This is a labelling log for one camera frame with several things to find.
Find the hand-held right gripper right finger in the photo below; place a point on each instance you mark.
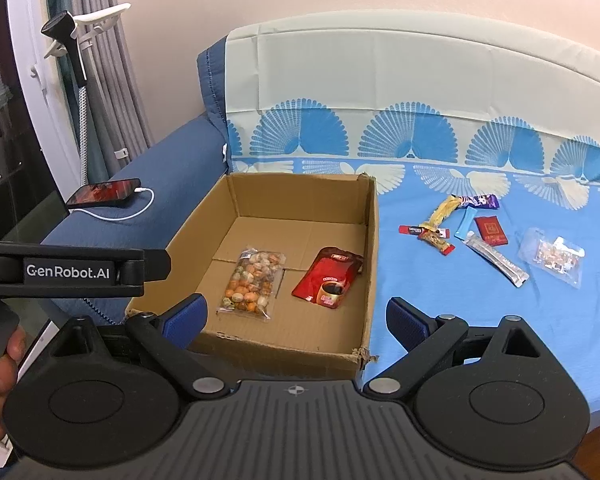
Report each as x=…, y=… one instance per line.
x=405, y=324

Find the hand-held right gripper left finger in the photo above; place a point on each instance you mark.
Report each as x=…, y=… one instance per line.
x=186, y=317

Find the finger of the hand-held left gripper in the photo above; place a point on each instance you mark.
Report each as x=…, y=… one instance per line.
x=156, y=265

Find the brown cardboard box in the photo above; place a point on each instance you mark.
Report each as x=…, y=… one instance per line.
x=294, y=305

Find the long silver packet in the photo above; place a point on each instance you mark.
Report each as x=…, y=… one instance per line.
x=500, y=261

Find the yellow snack packet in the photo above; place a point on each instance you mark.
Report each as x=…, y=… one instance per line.
x=442, y=210

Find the red square packet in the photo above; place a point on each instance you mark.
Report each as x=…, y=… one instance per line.
x=491, y=230

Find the purple snack packet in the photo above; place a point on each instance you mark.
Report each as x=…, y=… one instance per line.
x=482, y=201

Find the clear bag of candies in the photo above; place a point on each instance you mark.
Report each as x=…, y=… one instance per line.
x=552, y=257

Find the clear bag of mixed nuts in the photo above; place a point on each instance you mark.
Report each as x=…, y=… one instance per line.
x=250, y=285

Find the blue fan print bedsheet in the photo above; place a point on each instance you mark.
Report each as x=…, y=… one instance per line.
x=480, y=320

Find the black smartphone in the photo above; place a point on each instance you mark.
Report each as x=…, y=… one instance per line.
x=105, y=193

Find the red coffee pouch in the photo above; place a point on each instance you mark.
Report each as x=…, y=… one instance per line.
x=330, y=275

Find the red coffee stick sachet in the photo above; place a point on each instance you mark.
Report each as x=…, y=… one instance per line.
x=410, y=230

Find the light blue sachet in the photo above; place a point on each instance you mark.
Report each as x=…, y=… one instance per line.
x=465, y=225

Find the white curtain clip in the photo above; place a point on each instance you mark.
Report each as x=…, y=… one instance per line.
x=122, y=154

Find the dark glass door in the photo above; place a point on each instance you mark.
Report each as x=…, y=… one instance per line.
x=5, y=135

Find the black gooseneck stand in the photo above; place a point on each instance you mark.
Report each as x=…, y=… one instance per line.
x=59, y=26

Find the white phone holder clamp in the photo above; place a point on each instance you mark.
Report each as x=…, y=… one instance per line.
x=102, y=14

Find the dark blue padded bed frame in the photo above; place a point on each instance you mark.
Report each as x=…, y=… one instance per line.
x=180, y=160

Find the white door frame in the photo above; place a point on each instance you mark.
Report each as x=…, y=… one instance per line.
x=40, y=85

